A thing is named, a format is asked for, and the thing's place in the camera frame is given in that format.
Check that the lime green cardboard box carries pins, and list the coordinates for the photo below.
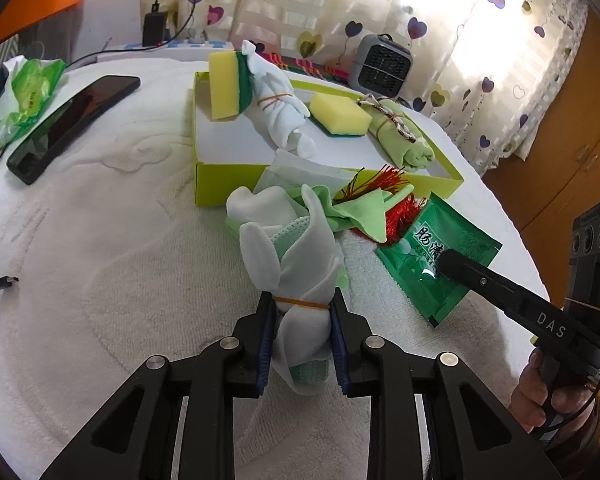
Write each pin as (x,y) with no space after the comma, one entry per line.
(230,135)

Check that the white tissue packet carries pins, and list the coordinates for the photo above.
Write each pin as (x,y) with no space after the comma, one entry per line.
(300,170)

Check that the green foil packet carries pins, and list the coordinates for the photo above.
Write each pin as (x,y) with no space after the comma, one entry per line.
(420,280)

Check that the small grey fan heater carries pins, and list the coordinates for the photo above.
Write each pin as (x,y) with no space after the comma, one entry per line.
(380,67)

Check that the heart print curtain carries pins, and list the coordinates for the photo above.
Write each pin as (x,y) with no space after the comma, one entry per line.
(480,35)

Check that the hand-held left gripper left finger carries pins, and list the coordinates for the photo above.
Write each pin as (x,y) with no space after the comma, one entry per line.
(265,345)

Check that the white cloth bundle green mesh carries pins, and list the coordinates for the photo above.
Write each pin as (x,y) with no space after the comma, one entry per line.
(300,270)

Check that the person's right hand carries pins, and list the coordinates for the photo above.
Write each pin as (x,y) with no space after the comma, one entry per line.
(527,395)

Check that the wooden cabinet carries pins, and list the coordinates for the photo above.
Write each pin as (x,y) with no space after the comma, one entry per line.
(555,185)

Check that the green towel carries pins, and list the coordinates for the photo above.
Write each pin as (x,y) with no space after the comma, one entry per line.
(405,142)

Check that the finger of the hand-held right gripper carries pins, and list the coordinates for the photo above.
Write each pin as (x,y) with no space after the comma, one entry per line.
(475,277)

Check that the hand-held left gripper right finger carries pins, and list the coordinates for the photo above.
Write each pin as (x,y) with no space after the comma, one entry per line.
(337,345)

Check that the yellow green sponge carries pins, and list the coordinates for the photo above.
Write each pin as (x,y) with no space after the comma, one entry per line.
(337,110)
(225,85)

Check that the light green cloth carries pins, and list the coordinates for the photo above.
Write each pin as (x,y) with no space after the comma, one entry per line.
(365,215)

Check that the black power adapter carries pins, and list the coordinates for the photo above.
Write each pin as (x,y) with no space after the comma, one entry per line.
(155,27)

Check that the red tassel knot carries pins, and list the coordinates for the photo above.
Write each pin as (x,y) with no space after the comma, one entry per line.
(405,215)

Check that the green tissue pack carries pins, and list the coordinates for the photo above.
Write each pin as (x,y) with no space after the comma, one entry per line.
(30,90)

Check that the black phone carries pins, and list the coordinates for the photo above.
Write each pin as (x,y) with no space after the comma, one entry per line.
(70,120)

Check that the white power strip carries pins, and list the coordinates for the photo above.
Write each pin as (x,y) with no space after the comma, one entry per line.
(190,50)

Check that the colourful striped cloth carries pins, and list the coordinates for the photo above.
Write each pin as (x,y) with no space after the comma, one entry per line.
(310,67)

